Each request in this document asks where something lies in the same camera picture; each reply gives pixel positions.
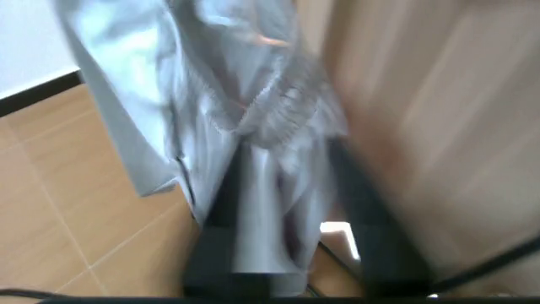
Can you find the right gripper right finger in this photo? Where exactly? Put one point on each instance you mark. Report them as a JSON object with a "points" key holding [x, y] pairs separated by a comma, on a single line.
{"points": [[388, 262]]}

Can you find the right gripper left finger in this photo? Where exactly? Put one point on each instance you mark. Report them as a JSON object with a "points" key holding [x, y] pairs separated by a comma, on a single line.
{"points": [[215, 253]]}

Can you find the pale grey shorts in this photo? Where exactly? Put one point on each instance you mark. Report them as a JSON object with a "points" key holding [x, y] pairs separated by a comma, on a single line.
{"points": [[190, 84]]}

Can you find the beige curtain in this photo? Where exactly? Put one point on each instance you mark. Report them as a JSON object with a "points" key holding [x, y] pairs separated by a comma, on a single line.
{"points": [[443, 105]]}

